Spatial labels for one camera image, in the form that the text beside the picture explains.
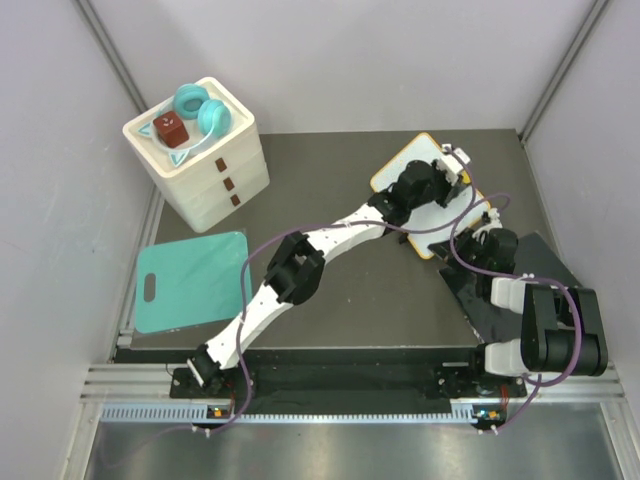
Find purple cable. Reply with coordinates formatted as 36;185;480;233
449;193;586;434
239;144;479;434

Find aluminium frame rail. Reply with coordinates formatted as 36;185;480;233
80;364;172;402

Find yellow-framed whiteboard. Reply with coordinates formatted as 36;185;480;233
369;132;490;260

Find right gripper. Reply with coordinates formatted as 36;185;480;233
430;228;489;275

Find grey slotted cable duct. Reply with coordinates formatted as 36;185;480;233
100;403;503;424

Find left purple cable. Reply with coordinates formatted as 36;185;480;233
239;144;479;434

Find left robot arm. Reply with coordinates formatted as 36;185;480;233
187;151;468;397

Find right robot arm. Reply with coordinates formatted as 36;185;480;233
430;228;609;396

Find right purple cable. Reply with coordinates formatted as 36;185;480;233
449;193;586;434

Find teal cat-ear headphones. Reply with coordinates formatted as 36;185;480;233
136;83;233;168

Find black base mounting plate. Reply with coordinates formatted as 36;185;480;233
169;362;526;400

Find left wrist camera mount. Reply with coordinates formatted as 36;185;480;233
436;144;471;185

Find brown cube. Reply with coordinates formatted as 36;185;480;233
153;111;189;148

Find black flat box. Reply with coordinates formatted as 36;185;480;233
439;232;581;343

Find white three-drawer storage box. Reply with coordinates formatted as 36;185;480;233
122;77;270;233

